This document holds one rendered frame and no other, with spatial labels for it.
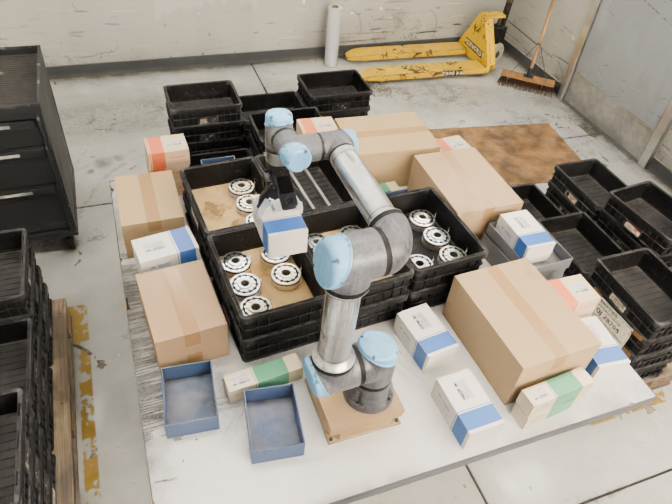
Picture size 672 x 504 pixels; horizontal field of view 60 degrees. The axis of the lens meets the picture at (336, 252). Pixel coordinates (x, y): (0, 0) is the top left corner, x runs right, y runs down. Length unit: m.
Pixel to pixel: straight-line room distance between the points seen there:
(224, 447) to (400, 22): 4.45
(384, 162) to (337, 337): 1.27
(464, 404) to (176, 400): 0.86
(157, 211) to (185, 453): 0.90
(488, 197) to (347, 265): 1.24
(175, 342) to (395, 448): 0.73
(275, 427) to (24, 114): 1.82
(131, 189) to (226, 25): 2.90
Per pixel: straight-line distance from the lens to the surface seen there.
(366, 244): 1.25
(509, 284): 2.03
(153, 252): 2.03
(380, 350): 1.59
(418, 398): 1.90
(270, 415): 1.81
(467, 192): 2.38
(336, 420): 1.71
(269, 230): 1.70
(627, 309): 2.74
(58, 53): 5.04
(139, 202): 2.28
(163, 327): 1.83
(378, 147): 2.53
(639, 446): 3.02
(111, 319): 3.04
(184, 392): 1.87
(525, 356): 1.85
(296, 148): 1.49
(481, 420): 1.80
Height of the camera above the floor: 2.26
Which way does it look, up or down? 43 degrees down
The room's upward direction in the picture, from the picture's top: 7 degrees clockwise
